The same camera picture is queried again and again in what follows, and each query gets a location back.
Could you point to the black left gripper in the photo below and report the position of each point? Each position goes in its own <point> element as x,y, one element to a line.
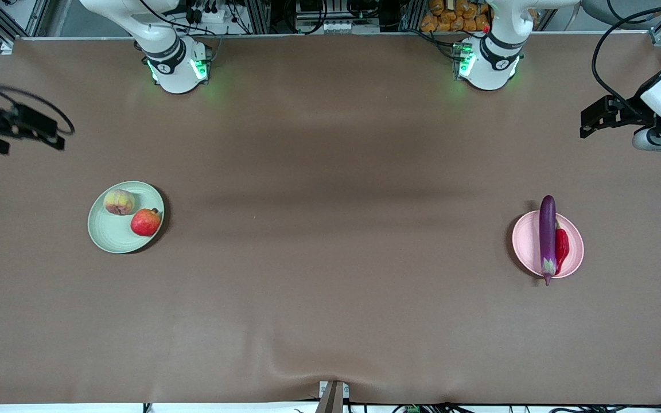
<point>632,113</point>

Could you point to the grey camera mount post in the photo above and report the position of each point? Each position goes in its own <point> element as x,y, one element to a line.
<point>332,397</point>

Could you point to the white power strip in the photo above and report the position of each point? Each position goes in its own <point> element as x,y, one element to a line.
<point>210,12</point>

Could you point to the large table cover mat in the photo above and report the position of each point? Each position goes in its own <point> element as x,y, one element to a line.
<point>330,229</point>

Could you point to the long purple eggplant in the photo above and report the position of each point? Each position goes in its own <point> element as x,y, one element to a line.
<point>547,235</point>

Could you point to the yellow-pink peach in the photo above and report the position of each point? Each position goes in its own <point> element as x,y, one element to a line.
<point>119,202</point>

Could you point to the pink round plate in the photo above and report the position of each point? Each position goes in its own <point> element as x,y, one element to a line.
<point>525,244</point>

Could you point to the red chili pepper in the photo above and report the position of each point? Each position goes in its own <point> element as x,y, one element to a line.
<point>562,246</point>

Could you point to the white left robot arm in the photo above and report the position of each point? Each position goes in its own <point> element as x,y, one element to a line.
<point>494,63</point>

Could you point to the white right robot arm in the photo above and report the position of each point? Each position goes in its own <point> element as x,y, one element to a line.
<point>172,63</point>

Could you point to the pile of orange items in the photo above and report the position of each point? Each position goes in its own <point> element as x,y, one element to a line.
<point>451,17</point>

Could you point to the red pomegranate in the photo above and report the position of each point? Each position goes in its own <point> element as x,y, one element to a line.
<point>146,222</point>

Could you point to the light green round plate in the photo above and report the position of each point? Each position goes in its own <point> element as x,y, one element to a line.
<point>112,232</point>

